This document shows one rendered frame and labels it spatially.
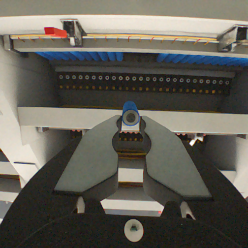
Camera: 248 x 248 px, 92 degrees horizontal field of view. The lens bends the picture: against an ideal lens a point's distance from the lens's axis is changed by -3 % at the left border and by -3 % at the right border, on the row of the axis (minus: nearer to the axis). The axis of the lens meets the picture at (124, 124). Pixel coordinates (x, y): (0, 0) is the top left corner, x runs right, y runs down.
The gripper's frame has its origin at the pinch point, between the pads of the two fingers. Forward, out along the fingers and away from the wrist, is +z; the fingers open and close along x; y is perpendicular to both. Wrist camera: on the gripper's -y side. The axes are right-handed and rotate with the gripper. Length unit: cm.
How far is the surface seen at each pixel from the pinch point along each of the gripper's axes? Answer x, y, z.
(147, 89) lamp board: 5.6, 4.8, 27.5
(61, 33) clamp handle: -9.2, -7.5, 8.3
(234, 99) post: 34.7, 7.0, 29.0
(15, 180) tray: -57, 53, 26
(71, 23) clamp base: -9.6, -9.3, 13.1
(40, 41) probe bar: -17.7, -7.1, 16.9
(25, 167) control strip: -30.4, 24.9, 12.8
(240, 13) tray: 15.5, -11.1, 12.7
